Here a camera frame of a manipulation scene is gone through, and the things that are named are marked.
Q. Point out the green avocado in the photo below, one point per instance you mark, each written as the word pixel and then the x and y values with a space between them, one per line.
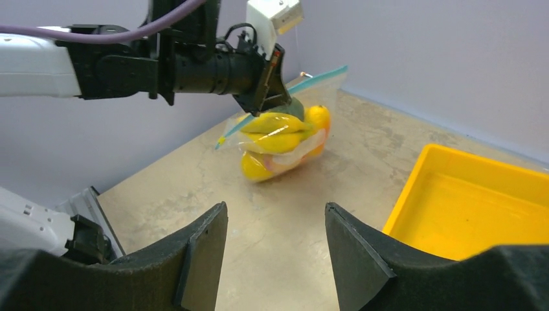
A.
pixel 294 108

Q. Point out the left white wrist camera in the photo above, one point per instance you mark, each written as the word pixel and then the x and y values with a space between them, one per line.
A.
pixel 270 19

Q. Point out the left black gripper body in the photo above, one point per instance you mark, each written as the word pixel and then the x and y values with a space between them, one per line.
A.
pixel 229 71

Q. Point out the yellow round fruit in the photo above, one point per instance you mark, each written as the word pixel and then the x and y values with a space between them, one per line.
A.
pixel 255 167

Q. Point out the orange mango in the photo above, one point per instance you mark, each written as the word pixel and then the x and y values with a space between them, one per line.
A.
pixel 319 116

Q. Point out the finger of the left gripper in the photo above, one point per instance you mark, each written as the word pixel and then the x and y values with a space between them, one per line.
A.
pixel 265 98

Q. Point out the yellow plastic tray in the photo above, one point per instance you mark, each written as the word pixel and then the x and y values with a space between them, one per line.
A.
pixel 456 204

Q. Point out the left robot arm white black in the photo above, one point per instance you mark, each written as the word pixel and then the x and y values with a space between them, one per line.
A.
pixel 175 50

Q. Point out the clear zip top bag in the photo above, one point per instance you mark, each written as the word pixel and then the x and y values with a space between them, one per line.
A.
pixel 313 90

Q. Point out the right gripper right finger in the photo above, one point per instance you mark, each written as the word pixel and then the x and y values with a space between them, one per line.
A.
pixel 373 271

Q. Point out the yellow banana bunch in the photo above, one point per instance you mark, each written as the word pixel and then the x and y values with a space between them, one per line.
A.
pixel 274 133

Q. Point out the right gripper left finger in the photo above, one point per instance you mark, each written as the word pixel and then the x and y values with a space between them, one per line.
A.
pixel 178 272

